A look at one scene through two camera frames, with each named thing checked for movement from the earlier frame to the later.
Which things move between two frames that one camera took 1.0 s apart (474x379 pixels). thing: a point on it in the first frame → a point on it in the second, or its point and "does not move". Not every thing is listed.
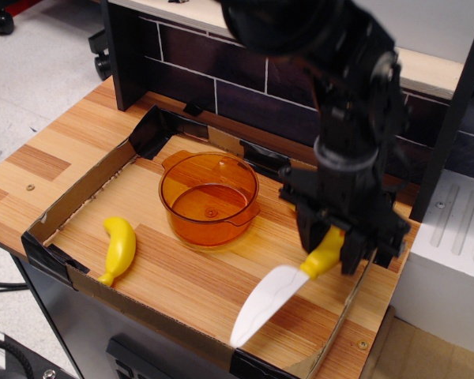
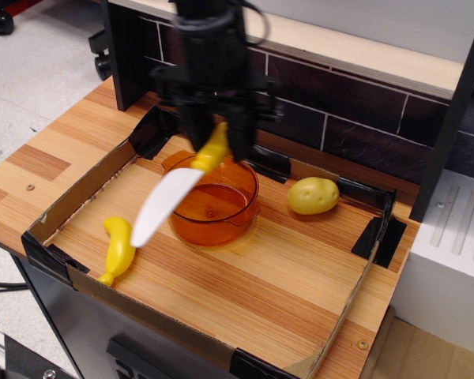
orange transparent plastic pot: x=208 y=198 does not move
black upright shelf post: x=126 y=39 does not move
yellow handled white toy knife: x=325 y=256 → x=174 y=188
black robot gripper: x=357 y=204 → x=214 y=77
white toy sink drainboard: x=445 y=290 does not move
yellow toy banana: x=122 y=248 does not move
